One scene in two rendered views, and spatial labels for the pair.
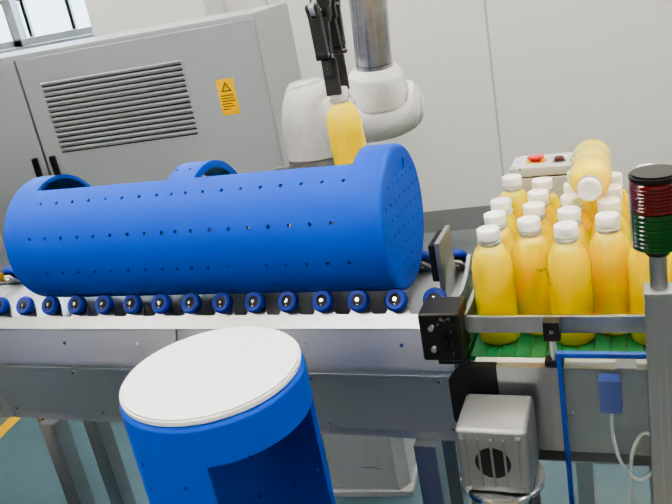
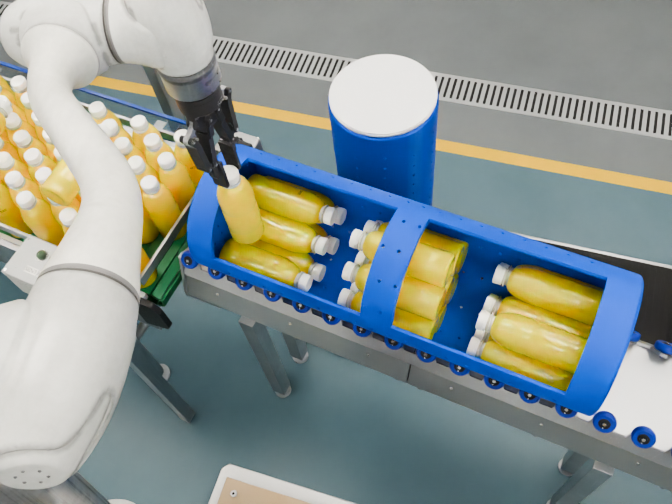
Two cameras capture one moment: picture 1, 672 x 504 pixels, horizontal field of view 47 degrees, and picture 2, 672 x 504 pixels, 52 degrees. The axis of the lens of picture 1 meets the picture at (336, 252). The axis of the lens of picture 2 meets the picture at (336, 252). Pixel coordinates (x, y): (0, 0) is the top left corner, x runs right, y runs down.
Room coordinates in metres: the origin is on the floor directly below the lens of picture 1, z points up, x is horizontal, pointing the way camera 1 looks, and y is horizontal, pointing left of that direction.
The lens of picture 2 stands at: (2.27, 0.24, 2.34)
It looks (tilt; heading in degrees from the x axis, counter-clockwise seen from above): 60 degrees down; 190
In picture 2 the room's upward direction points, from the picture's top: 10 degrees counter-clockwise
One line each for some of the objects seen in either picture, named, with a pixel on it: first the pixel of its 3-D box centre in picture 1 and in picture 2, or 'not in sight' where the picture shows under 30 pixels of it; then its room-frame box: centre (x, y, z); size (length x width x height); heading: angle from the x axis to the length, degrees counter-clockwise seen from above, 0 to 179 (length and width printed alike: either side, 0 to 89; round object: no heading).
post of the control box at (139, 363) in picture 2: not in sight; (141, 365); (1.58, -0.50, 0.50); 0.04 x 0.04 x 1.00; 66
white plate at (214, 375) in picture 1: (211, 371); (382, 94); (1.05, 0.22, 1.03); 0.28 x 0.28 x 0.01
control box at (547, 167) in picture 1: (561, 180); (59, 278); (1.58, -0.50, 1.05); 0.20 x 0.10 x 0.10; 66
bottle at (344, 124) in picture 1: (348, 143); (239, 206); (1.52, -0.06, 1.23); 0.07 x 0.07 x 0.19
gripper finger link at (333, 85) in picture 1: (331, 76); (230, 154); (1.50, -0.05, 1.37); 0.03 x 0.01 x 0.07; 67
